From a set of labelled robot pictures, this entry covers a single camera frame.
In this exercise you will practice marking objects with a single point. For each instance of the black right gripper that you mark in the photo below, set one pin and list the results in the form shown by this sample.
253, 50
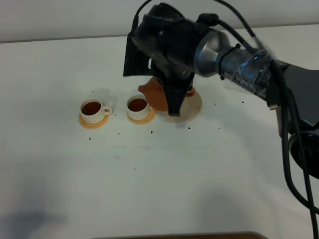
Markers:
170, 40

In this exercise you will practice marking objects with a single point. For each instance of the brown clay teapot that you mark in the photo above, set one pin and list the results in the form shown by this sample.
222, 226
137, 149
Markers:
154, 94

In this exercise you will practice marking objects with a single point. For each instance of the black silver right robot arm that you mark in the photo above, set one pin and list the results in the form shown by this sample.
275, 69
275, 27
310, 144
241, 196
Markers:
248, 65

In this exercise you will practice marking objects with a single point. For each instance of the beige ceramic teapot saucer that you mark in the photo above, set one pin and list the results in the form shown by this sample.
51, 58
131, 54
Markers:
190, 109

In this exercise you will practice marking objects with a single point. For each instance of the right orange wooden coaster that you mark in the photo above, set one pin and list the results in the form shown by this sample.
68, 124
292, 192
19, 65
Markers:
148, 119

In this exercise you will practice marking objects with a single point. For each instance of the right white teacup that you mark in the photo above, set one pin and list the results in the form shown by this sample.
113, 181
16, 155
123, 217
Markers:
137, 107

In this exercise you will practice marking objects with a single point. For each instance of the white teacup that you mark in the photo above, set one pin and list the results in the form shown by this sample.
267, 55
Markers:
137, 107
93, 111

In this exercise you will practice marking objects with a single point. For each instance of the left white teacup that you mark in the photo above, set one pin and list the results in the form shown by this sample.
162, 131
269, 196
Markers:
93, 111

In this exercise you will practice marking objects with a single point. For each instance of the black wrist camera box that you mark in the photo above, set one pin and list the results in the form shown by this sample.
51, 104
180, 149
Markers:
136, 62

